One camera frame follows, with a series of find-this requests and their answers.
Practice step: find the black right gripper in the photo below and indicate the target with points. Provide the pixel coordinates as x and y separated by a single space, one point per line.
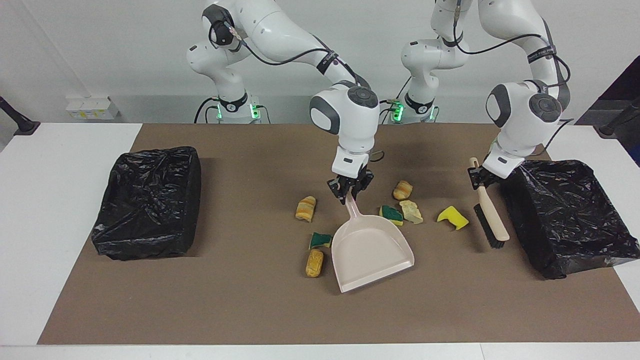
354 179

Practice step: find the green and yellow sponge piece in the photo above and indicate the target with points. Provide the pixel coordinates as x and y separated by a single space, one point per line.
320 240
391 214

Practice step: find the pale cream bread piece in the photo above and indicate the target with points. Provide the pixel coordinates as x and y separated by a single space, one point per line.
411 212

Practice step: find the brown table mat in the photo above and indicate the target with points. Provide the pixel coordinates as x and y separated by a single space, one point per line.
250 300

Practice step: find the striped toy croissant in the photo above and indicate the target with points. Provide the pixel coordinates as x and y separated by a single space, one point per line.
305 209
402 190

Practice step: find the white power strip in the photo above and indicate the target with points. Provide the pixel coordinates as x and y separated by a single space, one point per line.
92 107

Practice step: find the brown bread roll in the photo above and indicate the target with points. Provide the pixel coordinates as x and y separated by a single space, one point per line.
314 263

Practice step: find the beige plastic dustpan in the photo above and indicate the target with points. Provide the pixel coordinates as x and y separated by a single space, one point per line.
370 255

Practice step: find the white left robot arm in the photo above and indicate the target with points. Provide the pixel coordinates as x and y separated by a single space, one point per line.
520 110

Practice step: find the bin lined with black bag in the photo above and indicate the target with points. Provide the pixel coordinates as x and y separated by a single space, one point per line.
565 220
150 205

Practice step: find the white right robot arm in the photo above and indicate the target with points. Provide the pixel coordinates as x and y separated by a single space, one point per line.
280 30

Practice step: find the beige hand brush black bristles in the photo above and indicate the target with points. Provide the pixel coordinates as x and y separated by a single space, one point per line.
492 217

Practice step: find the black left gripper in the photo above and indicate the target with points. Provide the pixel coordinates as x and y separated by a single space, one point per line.
490 175

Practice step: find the black stand leg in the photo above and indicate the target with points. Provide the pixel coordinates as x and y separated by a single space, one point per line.
620 117
17 120

